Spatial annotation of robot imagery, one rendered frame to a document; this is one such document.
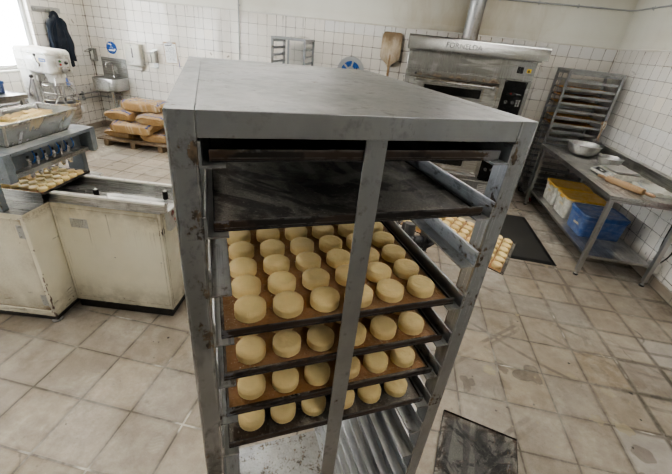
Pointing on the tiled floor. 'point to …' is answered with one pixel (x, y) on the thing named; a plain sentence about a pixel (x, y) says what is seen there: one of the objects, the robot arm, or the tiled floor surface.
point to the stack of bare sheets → (473, 448)
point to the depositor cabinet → (34, 262)
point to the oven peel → (391, 48)
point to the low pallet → (133, 142)
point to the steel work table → (607, 250)
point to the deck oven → (474, 82)
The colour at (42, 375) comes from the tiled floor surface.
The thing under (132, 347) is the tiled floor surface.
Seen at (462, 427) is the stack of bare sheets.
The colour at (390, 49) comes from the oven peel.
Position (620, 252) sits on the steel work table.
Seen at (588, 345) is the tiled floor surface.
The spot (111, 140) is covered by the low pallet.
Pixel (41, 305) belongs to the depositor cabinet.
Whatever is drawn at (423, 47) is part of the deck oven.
